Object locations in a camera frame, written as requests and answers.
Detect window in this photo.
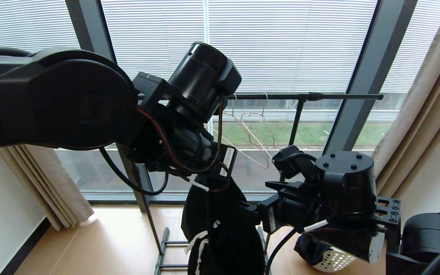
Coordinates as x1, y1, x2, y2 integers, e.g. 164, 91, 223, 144
0, 0, 440, 204

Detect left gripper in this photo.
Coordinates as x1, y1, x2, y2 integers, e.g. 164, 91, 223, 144
162, 124, 240, 180

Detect black shorts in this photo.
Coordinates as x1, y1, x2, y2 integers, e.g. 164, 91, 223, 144
181, 174, 266, 275

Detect pink clothes hanger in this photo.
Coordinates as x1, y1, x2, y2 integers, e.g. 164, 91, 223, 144
241, 93, 282, 152
210, 93, 270, 170

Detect black clothes rack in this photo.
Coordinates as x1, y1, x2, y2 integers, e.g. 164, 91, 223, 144
116, 92, 384, 275

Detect beige curtain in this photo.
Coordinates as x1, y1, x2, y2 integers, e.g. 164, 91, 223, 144
0, 13, 95, 231
371, 0, 440, 200

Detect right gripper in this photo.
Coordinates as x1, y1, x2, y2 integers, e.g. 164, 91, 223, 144
257, 181, 320, 234

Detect heap of clothes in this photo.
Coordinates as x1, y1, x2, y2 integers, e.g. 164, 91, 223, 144
294, 233, 324, 267

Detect white laundry basket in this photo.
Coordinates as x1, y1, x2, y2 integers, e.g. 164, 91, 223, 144
312, 244, 358, 273

